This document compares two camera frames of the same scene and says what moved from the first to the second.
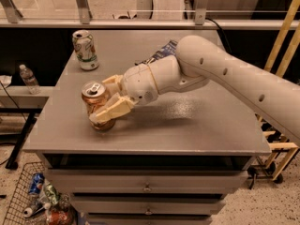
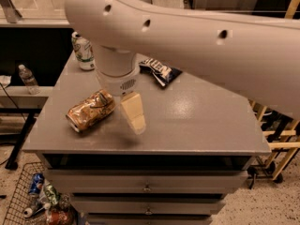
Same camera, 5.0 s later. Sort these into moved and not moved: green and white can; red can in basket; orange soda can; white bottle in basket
Moved: orange soda can
Not moved: white bottle in basket; red can in basket; green and white can
